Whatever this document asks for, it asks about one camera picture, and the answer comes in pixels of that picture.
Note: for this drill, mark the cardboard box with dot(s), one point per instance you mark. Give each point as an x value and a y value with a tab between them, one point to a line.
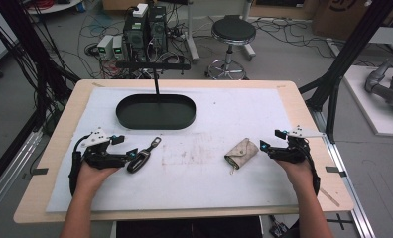
343	16

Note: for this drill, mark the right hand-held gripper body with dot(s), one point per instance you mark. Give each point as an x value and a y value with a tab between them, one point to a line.
293	150

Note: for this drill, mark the black stand with oval tray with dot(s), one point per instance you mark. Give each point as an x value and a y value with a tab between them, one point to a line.
156	112

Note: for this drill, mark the person's dark clothing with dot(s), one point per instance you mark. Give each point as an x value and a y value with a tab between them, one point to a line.
188	228

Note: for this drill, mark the black computer tower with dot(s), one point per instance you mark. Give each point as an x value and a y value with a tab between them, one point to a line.
158	29
135	36

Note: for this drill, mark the black tape strip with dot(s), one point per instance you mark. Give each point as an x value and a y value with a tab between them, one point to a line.
335	170
39	171

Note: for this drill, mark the black car key fob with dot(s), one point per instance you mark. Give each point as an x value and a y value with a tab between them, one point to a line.
141	158

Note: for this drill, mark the white box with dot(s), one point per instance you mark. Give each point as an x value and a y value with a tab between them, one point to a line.
140	10

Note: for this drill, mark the grey power supply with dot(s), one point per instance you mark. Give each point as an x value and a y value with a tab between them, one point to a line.
105	46
117	48

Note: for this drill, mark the beige key pouch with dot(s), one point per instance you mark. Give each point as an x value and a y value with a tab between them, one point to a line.
240	153

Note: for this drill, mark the white mat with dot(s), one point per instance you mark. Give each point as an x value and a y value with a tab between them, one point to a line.
191	185

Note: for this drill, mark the white round table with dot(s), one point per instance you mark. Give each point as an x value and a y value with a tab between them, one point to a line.
52	6

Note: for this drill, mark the white table leg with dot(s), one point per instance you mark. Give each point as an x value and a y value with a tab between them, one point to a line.
249	39
192	33

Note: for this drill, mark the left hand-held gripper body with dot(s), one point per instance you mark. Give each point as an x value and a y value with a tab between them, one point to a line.
100	158

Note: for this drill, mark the black frame post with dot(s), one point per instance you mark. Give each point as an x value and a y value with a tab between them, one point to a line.
346	53

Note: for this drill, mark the person's right hand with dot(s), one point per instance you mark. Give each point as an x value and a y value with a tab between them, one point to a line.
295	173

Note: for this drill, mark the black round stool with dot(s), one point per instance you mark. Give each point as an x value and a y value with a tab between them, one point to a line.
233	31

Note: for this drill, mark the small dark device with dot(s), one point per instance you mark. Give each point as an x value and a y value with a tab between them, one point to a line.
278	228

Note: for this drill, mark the aluminium rail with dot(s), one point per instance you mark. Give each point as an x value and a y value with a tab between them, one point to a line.
6	185
346	185

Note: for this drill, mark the white platform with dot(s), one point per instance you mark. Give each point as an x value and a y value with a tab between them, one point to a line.
363	99

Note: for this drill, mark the person's left hand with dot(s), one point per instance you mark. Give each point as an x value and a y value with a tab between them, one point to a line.
93	178

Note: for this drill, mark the beige tape strip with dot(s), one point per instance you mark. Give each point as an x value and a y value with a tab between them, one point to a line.
329	197

